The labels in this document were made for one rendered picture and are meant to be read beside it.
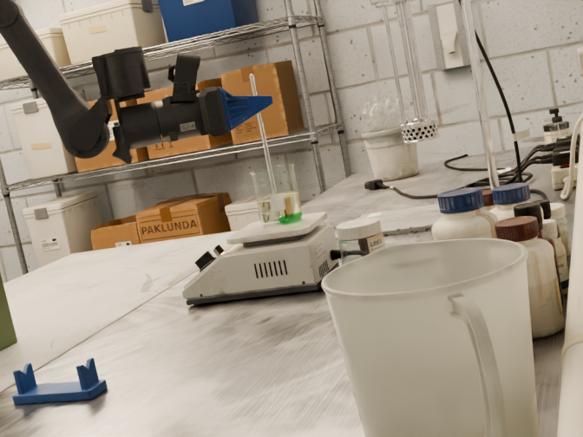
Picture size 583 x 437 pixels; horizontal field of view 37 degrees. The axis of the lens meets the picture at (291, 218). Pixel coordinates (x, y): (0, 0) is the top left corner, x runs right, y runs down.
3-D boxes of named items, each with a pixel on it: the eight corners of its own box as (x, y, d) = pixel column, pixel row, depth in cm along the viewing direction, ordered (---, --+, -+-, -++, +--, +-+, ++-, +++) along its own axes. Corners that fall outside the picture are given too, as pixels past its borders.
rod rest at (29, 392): (12, 405, 93) (4, 373, 93) (31, 393, 96) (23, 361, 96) (92, 400, 90) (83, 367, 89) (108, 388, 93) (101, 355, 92)
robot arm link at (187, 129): (164, 146, 108) (153, 98, 108) (163, 142, 127) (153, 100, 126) (229, 133, 109) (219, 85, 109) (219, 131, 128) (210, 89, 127)
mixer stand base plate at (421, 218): (332, 243, 149) (331, 237, 149) (361, 218, 167) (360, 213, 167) (512, 219, 139) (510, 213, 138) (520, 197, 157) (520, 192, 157)
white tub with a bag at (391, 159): (363, 180, 226) (349, 98, 223) (416, 169, 228) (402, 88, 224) (376, 185, 212) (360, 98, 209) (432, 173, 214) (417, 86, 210)
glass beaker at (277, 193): (315, 220, 122) (304, 161, 121) (282, 232, 118) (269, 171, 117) (282, 221, 128) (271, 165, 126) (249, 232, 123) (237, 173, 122)
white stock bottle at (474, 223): (468, 296, 101) (448, 185, 99) (524, 298, 95) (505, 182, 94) (432, 316, 96) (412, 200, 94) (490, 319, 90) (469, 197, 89)
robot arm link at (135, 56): (73, 153, 113) (51, 61, 111) (80, 150, 121) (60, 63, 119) (160, 135, 114) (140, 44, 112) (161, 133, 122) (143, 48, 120)
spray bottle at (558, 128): (553, 155, 203) (546, 110, 201) (553, 153, 206) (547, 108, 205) (570, 153, 201) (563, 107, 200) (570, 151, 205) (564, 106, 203)
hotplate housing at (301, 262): (184, 309, 122) (172, 253, 121) (218, 283, 135) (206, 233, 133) (336, 290, 115) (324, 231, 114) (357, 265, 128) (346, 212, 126)
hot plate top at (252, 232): (224, 245, 119) (223, 239, 119) (252, 227, 131) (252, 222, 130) (307, 234, 116) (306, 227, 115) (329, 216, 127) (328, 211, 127)
